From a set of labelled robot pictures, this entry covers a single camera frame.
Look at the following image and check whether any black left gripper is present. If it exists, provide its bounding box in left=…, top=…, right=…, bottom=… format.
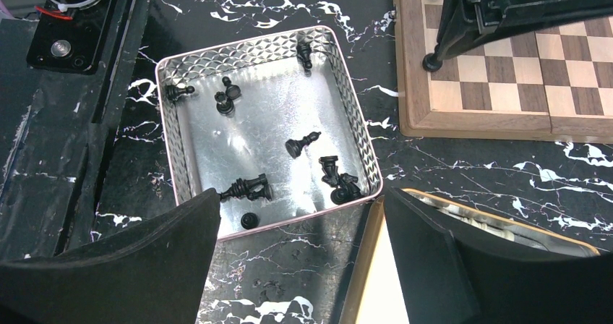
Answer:
left=431, top=0, right=612, bottom=61

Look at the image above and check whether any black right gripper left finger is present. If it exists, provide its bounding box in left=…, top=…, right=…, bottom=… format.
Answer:
left=1, top=189, right=220, bottom=323

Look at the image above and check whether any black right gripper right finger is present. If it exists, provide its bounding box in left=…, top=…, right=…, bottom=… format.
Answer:
left=382, top=187, right=613, bottom=324

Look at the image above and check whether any white chess pieces cluster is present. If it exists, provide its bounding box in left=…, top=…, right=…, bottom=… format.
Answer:
left=434, top=203, right=515, bottom=242

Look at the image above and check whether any wooden chess board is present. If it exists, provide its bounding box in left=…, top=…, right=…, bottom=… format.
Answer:
left=393, top=0, right=612, bottom=143

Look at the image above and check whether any black chess queen piece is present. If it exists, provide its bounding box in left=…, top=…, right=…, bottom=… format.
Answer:
left=219, top=174, right=273, bottom=201

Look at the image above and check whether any black chess piece pile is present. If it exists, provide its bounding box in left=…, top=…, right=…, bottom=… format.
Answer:
left=319, top=155, right=363, bottom=205

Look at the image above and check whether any black chess rook piece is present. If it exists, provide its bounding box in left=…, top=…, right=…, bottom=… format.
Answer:
left=214, top=92, right=235, bottom=116

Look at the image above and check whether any black chess pawn piece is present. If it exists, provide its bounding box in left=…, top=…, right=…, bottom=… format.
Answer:
left=166, top=85, right=195, bottom=102

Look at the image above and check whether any black chess pawn lying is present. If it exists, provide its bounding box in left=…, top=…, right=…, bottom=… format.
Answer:
left=222, top=76, right=241, bottom=100

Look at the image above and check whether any gold-rimmed tin tray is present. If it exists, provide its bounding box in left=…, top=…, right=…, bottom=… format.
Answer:
left=338, top=187, right=602, bottom=324

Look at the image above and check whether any pink-rimmed silver tin tray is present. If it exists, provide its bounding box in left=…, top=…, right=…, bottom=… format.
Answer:
left=155, top=25, right=383, bottom=241

